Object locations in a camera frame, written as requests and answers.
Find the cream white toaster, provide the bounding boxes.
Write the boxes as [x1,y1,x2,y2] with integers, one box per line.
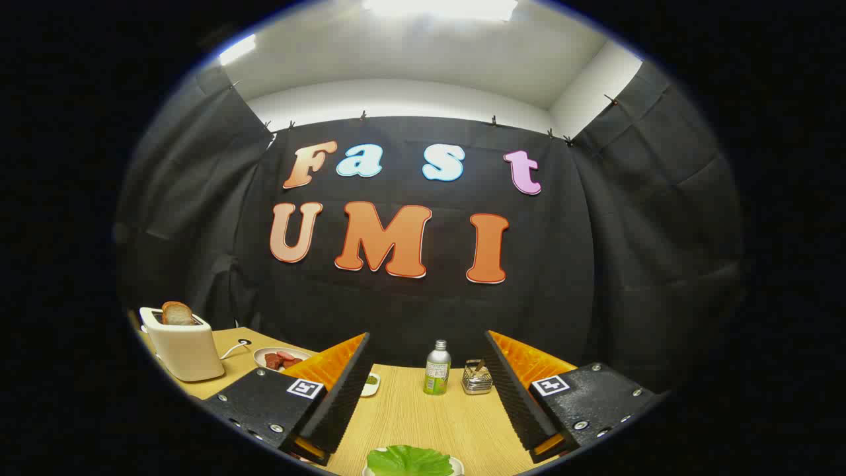
[139,305,225,382]

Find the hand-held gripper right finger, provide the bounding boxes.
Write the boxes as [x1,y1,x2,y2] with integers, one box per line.
[484,331,668,463]

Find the large ceiling light panel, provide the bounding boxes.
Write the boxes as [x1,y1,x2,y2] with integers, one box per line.
[362,0,519,22]

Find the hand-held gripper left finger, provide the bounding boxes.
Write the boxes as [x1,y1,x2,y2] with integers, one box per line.
[202,333,372,467]

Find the white rounded square plate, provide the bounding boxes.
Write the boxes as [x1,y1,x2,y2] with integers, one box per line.
[362,456,465,476]

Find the toasted bread slice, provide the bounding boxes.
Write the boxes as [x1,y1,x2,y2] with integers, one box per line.
[162,301,197,326]

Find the silver bottle green label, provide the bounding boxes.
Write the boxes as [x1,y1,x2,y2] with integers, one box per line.
[424,340,452,396]

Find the black backdrop cloth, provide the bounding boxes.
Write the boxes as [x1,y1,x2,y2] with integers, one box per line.
[116,63,744,397]

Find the metal wire utensil basket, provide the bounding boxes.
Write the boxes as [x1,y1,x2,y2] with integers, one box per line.
[461,360,494,395]

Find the green lettuce leaf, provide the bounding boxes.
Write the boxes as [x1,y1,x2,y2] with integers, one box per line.
[367,445,454,476]

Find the round white meat plate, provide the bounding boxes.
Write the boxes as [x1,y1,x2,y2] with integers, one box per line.
[254,347,311,372]

